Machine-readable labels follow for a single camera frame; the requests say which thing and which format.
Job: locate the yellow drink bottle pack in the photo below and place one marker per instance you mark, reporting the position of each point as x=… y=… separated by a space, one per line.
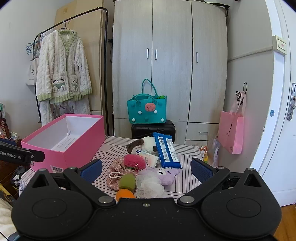
x=205 y=158

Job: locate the purple plush toy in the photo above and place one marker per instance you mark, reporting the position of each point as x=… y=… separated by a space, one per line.
x=165 y=176

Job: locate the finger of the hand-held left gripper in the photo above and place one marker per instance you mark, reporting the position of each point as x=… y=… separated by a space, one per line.
x=38 y=156

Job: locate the clear plastic bag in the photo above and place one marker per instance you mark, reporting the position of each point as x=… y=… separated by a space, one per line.
x=216 y=148

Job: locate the red strawberry plush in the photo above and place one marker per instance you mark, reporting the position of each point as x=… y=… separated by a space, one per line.
x=133 y=161

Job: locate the dark red bag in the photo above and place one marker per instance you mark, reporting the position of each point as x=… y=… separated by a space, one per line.
x=3 y=125

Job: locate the white tissue pack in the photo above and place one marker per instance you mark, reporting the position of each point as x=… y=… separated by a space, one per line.
x=150 y=158

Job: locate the white green fleece robe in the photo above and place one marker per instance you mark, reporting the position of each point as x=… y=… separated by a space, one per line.
x=60 y=69

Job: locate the beige wall switch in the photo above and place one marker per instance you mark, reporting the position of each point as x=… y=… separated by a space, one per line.
x=281 y=45

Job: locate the pink cardboard box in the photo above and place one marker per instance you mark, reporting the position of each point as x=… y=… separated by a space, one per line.
x=76 y=148

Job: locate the black clothes rack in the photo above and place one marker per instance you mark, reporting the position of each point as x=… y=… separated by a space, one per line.
x=106 y=69

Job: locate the black suitcase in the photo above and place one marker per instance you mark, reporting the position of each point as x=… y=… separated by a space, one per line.
x=143 y=132

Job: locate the blue wet wipes pack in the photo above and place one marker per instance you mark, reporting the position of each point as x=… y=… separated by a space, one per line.
x=167 y=153

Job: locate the light wooden board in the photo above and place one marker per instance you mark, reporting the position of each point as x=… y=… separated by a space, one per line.
x=92 y=58

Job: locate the person's fleece clothing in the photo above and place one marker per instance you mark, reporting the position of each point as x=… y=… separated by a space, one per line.
x=5 y=220

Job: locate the teal felt tote bag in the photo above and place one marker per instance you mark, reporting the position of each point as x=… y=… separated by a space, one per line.
x=143 y=113

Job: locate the light grey wardrobe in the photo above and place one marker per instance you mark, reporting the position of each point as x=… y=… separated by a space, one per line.
x=171 y=69

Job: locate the white door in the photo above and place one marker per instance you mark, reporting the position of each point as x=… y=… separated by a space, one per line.
x=277 y=139

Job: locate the striped tablecloth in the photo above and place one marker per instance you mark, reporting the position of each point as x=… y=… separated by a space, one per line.
x=185 y=176

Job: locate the pink floral scrunchie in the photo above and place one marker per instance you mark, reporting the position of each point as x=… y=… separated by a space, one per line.
x=115 y=166

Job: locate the white brown dog plush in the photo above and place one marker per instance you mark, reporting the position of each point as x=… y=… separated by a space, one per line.
x=148 y=142

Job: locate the pink paper bag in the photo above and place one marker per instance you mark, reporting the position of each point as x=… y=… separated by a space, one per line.
x=231 y=132

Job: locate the white canvas tote bag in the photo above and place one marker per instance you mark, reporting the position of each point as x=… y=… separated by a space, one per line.
x=31 y=74

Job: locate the white fleece pants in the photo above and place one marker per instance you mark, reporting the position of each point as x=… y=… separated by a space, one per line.
x=78 y=106

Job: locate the green makeup sponge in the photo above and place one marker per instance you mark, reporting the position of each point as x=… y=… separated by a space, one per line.
x=127 y=182

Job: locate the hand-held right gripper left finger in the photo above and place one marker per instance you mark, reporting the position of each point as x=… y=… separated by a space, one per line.
x=92 y=170

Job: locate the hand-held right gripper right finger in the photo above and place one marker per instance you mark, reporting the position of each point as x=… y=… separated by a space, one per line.
x=202 y=171

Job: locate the orange makeup sponge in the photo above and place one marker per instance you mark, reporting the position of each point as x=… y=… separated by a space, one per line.
x=123 y=194

